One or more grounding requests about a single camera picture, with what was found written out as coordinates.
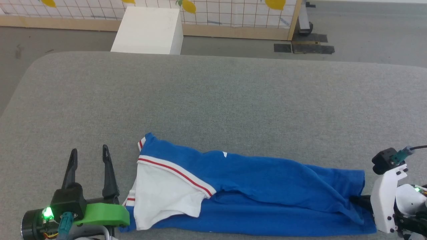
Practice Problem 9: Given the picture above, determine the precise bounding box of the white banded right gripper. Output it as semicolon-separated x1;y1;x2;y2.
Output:
350;163;408;234

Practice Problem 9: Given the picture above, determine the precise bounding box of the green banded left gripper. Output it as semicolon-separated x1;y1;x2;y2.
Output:
50;144;130;227

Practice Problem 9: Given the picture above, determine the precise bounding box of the blue and white basketball jersey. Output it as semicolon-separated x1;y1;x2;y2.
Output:
119;133;377;238

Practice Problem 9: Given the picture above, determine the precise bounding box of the long black floor tape strip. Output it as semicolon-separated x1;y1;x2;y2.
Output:
274;43;335;55

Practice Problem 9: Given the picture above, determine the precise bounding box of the short black floor tape patch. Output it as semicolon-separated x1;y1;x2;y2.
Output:
293;33;328;43

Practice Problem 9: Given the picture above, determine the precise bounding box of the grey metal stand foot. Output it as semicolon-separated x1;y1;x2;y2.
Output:
298;0;316;35

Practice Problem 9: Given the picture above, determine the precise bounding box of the wood framed tiled partition panel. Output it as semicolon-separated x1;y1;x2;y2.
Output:
0;0;302;41

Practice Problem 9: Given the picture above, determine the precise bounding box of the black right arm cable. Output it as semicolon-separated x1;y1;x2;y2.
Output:
391;145;427;164

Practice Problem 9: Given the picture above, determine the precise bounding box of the white box pedestal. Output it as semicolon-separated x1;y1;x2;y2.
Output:
111;7;184;55

